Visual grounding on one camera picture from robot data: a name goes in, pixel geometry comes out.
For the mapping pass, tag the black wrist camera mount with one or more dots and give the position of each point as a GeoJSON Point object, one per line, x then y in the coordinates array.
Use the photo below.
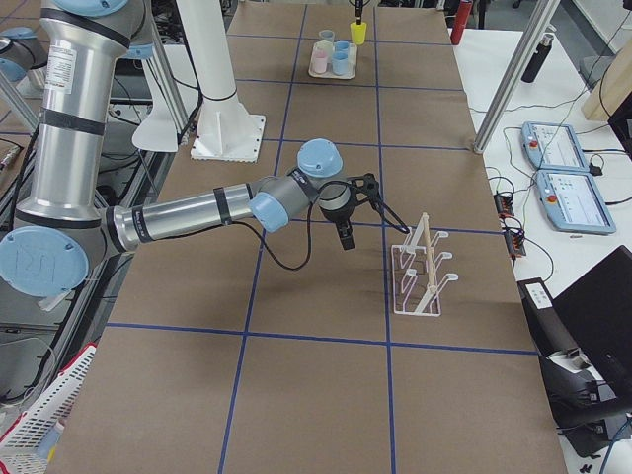
{"type": "Point", "coordinates": [365, 189]}

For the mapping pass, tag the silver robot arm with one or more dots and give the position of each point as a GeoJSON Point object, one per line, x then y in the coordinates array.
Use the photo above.
{"type": "Point", "coordinates": [58, 235]}

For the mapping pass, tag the black laptop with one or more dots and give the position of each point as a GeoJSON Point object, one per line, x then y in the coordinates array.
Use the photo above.
{"type": "Point", "coordinates": [596, 310]}

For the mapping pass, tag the pink plastic cup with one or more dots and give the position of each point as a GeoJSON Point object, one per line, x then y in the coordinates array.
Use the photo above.
{"type": "Point", "coordinates": [319, 61]}

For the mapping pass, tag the white wire cup rack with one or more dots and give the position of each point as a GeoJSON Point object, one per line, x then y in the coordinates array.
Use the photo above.
{"type": "Point", "coordinates": [417, 283]}

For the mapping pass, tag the red bottle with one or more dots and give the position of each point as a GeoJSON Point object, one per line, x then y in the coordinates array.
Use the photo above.
{"type": "Point", "coordinates": [460, 21]}

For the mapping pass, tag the yellow plastic cup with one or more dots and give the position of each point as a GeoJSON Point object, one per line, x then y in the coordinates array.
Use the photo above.
{"type": "Point", "coordinates": [358, 32]}

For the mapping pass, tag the blue teach pendant near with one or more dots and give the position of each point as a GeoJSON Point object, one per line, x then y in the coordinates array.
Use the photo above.
{"type": "Point", "coordinates": [572, 202]}

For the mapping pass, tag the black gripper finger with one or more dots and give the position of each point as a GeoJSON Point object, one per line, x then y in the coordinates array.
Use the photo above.
{"type": "Point", "coordinates": [358, 8]}

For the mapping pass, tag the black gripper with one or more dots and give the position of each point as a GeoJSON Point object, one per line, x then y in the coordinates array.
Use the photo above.
{"type": "Point", "coordinates": [340, 216]}

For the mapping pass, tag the pale green plastic cup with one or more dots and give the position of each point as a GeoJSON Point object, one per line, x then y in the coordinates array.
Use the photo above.
{"type": "Point", "coordinates": [325, 45]}

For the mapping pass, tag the blue plastic cup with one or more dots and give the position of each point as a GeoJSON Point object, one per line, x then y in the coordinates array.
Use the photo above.
{"type": "Point", "coordinates": [342, 46]}
{"type": "Point", "coordinates": [340, 63]}

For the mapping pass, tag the grey plastic cup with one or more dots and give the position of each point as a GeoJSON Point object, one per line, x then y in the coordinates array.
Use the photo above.
{"type": "Point", "coordinates": [327, 35]}

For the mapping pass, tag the cream plastic tray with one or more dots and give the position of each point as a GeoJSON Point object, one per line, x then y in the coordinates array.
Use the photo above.
{"type": "Point", "coordinates": [329, 74]}

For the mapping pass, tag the white plastic basket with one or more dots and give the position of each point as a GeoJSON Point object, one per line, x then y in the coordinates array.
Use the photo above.
{"type": "Point", "coordinates": [30, 443]}

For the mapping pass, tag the black bottle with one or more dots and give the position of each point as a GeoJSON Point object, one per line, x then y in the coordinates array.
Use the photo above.
{"type": "Point", "coordinates": [537, 59]}

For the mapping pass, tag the blue teach pendant far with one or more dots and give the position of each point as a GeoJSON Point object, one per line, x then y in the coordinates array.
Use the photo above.
{"type": "Point", "coordinates": [552, 146]}

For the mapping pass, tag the blue teach pendant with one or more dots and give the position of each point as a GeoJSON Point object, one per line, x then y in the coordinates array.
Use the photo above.
{"type": "Point", "coordinates": [572, 202]}
{"type": "Point", "coordinates": [552, 146]}

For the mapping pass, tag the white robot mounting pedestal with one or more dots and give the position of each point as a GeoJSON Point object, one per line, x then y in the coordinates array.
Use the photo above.
{"type": "Point", "coordinates": [225, 129]}

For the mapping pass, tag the aluminium frame post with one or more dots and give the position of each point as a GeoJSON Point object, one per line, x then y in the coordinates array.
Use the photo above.
{"type": "Point", "coordinates": [533, 33]}

